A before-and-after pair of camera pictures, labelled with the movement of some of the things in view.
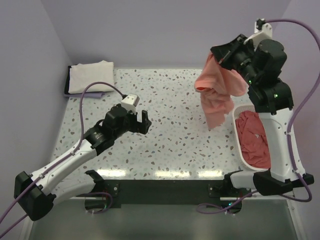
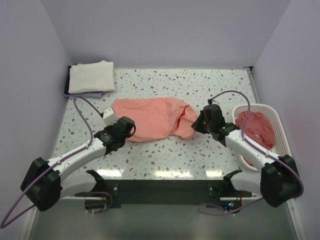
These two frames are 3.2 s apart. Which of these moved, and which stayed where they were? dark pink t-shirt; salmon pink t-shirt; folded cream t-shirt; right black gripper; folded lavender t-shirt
Moved: right black gripper; salmon pink t-shirt
Stayed: dark pink t-shirt; folded cream t-shirt; folded lavender t-shirt
